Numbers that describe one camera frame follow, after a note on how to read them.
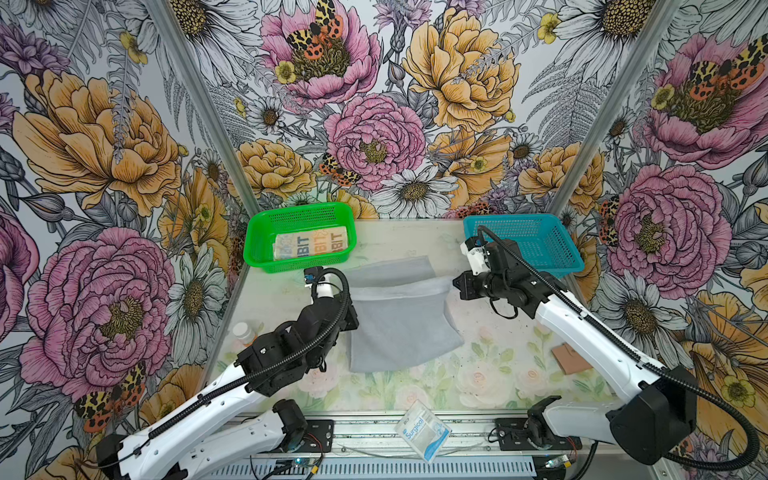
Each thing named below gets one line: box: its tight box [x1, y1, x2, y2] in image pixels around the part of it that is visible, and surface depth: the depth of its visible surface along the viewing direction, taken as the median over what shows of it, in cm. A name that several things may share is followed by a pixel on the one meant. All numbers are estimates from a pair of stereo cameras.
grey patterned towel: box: [273, 226, 349, 261], surface depth 111 cm
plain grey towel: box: [344, 255, 464, 373], surface depth 83 cm
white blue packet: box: [394, 399, 452, 464], surface depth 76 cm
